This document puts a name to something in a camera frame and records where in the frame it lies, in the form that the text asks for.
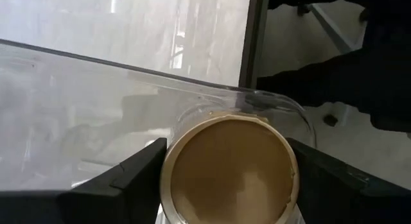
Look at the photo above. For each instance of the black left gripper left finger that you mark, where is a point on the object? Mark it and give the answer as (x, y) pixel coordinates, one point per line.
(122, 204)

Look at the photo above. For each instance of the clear plastic bin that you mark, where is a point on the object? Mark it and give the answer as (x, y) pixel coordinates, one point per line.
(80, 105)

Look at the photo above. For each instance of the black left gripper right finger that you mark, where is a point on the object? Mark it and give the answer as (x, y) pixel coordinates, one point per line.
(346, 204)

